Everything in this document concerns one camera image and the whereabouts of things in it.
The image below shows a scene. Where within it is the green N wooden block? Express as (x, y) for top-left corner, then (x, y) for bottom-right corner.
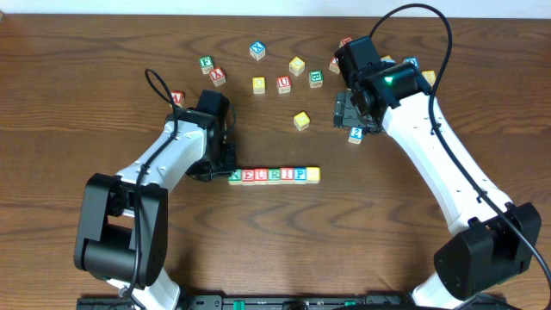
(228, 169), (242, 185)

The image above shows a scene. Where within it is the red E wooden block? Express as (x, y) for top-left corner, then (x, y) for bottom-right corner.
(241, 169), (255, 185)

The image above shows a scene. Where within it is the red u block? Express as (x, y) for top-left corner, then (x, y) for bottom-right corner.
(254, 168), (269, 184)
(276, 76), (292, 94)

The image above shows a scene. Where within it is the green R wooden block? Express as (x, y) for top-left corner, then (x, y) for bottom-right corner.
(268, 168), (282, 184)

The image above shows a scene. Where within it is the yellow S wooden block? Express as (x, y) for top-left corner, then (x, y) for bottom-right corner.
(306, 166), (321, 183)

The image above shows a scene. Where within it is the red i block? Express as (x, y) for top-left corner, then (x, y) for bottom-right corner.
(329, 57), (340, 74)
(280, 167), (294, 183)

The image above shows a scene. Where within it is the blue P wooden block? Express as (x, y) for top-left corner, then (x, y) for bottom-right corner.
(294, 167), (307, 183)

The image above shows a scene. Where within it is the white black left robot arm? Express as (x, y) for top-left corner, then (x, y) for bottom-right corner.
(74, 90), (237, 309)

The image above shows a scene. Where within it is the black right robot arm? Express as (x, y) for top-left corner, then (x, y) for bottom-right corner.
(334, 36), (542, 309)

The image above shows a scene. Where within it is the blue 2 wooden block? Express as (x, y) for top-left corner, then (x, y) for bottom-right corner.
(348, 127), (364, 145)

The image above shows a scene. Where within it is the yellow Q wooden block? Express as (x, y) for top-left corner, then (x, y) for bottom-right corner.
(293, 111), (311, 131)

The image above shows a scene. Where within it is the green B wooden block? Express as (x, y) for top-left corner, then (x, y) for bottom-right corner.
(308, 70), (324, 88)

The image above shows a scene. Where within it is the yellow block upper centre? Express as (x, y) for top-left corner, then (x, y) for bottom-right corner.
(288, 56), (306, 77)

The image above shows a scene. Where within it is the red A wooden block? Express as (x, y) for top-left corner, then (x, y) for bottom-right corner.
(171, 91), (185, 108)

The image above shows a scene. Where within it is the red block far top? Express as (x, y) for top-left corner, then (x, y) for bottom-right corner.
(339, 36), (353, 48)

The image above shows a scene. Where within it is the red X wooden block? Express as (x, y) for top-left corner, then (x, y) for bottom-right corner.
(208, 67), (226, 87)

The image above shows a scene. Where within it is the yellow block left middle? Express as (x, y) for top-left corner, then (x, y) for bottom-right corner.
(252, 77), (266, 94)

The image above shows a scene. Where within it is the blue D block upper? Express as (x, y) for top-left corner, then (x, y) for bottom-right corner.
(403, 57), (419, 68)

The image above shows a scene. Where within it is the yellow 8 wooden block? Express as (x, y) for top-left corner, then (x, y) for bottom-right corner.
(422, 71), (436, 86)

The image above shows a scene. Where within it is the green F wooden block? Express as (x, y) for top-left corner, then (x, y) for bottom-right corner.
(199, 55), (214, 74)

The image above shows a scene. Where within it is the blue X wooden block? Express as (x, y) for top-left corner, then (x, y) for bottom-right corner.
(249, 40), (266, 61)

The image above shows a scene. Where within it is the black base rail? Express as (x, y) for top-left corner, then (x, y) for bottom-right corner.
(76, 294), (516, 310)

